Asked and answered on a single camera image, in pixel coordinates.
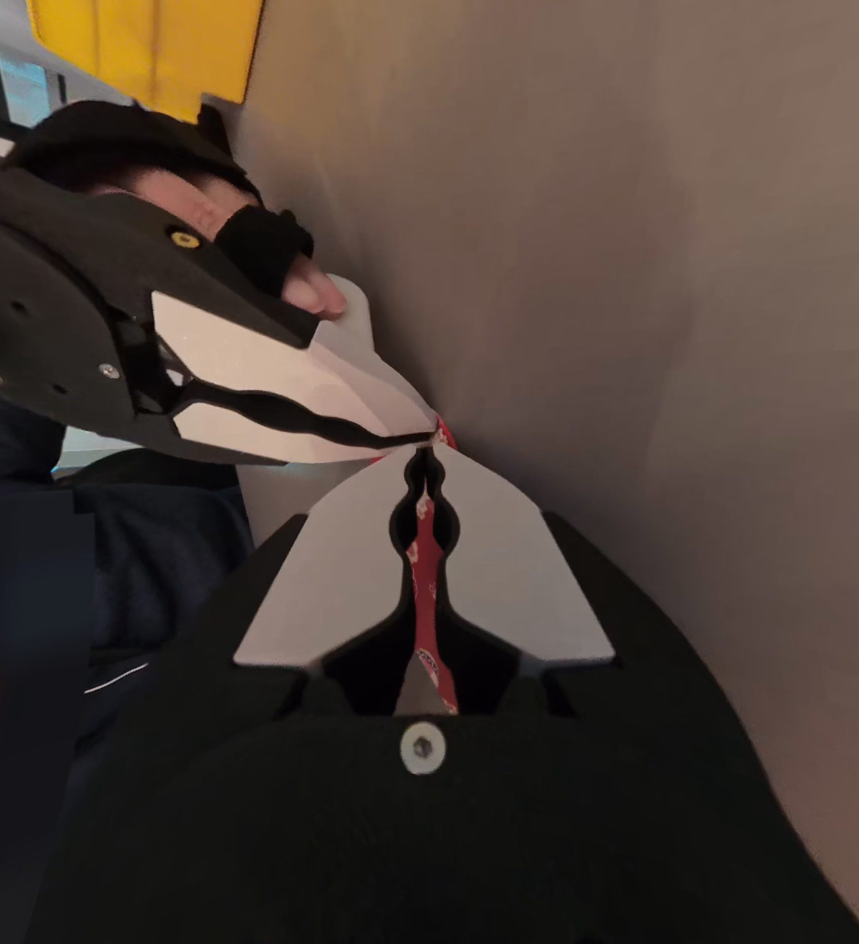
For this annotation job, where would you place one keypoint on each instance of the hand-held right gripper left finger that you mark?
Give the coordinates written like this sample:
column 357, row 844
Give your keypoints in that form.
column 326, row 582

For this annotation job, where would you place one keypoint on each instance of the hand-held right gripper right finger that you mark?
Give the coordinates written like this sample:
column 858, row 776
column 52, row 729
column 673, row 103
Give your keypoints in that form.
column 518, row 582

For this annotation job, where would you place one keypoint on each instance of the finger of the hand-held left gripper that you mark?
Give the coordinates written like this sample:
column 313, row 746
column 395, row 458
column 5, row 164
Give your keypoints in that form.
column 252, row 442
column 252, row 354

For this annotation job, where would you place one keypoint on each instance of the red floral origami paper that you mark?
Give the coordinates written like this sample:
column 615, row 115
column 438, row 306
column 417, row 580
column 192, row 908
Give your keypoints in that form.
column 426, row 612

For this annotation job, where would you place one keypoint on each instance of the person's left hand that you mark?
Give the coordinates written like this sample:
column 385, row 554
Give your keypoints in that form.
column 193, row 199

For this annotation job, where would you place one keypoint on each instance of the person's dark blue clothing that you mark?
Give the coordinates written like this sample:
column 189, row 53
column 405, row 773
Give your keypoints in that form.
column 142, row 553

